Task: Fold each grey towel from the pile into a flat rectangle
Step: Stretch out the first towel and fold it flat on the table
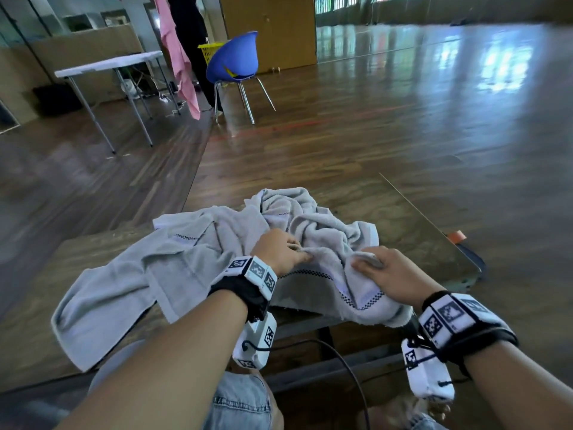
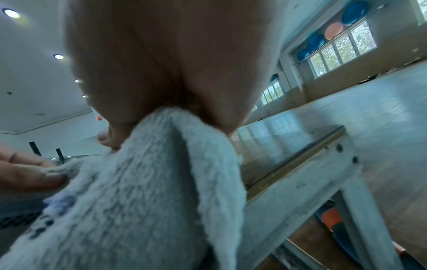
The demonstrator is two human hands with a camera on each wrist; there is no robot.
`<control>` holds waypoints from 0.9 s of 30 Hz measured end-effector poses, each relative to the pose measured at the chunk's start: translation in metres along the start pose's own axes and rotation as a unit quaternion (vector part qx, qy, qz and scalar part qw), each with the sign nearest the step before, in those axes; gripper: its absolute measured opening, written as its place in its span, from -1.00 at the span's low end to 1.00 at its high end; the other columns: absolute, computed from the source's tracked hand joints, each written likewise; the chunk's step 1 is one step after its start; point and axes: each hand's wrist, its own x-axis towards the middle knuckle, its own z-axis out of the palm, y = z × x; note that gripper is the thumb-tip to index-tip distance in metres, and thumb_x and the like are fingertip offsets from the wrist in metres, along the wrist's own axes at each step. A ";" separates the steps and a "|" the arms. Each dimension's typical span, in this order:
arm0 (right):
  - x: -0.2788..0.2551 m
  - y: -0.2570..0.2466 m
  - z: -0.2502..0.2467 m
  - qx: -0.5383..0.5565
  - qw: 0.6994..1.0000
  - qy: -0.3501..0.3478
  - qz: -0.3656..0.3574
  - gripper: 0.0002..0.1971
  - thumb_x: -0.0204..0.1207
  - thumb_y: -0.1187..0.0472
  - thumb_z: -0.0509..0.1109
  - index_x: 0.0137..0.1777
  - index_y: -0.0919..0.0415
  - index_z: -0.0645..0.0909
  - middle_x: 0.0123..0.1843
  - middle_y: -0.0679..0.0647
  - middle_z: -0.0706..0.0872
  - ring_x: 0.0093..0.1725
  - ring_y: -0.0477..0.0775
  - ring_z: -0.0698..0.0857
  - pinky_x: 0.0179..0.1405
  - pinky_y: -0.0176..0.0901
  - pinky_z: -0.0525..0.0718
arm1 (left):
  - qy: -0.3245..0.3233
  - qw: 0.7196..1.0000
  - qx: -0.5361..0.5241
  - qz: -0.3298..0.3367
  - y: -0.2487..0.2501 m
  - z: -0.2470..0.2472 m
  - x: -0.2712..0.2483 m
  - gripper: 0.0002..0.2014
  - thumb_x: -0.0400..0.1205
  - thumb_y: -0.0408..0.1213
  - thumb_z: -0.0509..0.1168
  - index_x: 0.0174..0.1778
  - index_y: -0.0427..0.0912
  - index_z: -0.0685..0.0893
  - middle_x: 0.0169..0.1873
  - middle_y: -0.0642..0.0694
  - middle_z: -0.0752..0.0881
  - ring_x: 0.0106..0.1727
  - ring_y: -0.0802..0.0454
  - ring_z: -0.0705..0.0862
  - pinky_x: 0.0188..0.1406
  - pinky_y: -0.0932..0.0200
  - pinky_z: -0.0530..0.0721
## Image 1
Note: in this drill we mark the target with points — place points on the person's right hand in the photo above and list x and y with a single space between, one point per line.
398 277

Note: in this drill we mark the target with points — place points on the person's left hand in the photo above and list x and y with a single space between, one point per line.
274 253

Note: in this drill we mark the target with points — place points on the person's left thumb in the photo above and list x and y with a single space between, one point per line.
301 257

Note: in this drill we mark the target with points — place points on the person's right thumb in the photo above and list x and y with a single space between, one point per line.
367 263

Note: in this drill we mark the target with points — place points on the grey towel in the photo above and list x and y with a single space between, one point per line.
188 268

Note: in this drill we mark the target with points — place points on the person's left forearm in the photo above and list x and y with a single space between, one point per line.
179 367

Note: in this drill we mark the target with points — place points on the person's right forearm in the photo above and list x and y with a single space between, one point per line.
519 385

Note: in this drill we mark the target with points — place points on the left wristband with marker tags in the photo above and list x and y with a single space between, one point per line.
248 282

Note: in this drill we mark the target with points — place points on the wristband with marker tags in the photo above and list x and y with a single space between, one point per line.
248 282
461 322

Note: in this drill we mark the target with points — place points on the orange tape piece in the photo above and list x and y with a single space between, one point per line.
456 237

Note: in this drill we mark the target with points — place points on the black flat object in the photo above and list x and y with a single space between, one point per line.
472 258

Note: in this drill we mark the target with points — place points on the right wristband with marker tags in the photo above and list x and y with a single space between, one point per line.
461 322

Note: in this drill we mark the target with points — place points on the person's blue jeans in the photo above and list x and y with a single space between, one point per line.
237 403

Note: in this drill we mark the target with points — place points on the blue plastic chair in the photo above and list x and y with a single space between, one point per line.
235 60

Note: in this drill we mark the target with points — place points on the yellow plastic basket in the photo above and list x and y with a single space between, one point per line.
208 50

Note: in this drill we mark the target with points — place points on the wooden door panel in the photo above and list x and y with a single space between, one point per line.
268 29

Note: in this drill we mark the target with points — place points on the pink hanging cloth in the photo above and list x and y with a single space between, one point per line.
179 58

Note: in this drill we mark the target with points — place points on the small white fan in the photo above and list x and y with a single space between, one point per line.
130 88

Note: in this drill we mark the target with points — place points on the white folding table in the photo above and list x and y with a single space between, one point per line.
109 64

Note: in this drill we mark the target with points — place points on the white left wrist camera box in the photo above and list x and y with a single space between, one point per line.
257 340

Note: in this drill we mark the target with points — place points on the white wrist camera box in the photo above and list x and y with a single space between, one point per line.
425 371
257 340

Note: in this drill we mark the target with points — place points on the metal table frame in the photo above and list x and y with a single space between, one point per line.
340 358

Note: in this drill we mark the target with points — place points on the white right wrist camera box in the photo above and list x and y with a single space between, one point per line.
425 371

